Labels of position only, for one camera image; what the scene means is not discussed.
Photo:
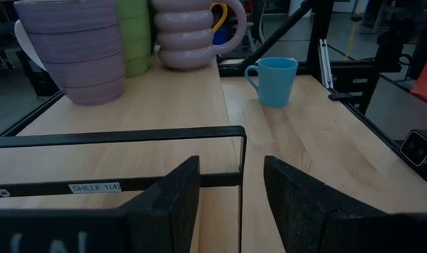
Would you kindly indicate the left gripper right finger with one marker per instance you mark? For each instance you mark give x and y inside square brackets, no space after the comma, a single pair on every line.
[315,218]

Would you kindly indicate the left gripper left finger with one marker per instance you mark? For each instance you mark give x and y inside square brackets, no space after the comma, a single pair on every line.
[157,218]

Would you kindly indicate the light blue mug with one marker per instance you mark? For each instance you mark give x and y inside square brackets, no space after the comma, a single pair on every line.
[276,84]

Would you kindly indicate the green ridged mug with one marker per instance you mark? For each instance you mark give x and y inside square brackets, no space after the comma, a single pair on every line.
[135,42]

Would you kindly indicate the lilac ridged cup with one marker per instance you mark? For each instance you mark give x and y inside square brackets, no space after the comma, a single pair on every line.
[76,52]

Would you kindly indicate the yellow faceted mug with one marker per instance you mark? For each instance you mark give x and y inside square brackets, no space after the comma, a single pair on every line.
[224,14]

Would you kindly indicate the white shelf label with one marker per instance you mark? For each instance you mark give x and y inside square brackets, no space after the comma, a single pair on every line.
[93,187]

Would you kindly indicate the white plant pot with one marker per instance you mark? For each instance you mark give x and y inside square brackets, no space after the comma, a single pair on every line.
[26,42]

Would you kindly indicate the wooden shelf black frame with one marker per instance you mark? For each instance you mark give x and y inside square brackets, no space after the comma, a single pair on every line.
[128,116]

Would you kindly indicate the black table camera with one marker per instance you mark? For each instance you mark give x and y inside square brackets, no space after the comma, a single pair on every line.
[419,149]

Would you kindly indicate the black table frame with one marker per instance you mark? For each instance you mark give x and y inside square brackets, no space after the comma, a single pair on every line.
[320,35]

